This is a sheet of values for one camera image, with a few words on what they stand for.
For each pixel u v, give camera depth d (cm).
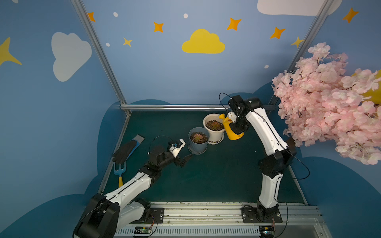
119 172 89
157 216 75
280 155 49
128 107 116
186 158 72
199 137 96
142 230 72
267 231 72
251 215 75
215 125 100
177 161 73
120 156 93
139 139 107
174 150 70
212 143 104
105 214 40
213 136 98
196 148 94
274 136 51
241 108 58
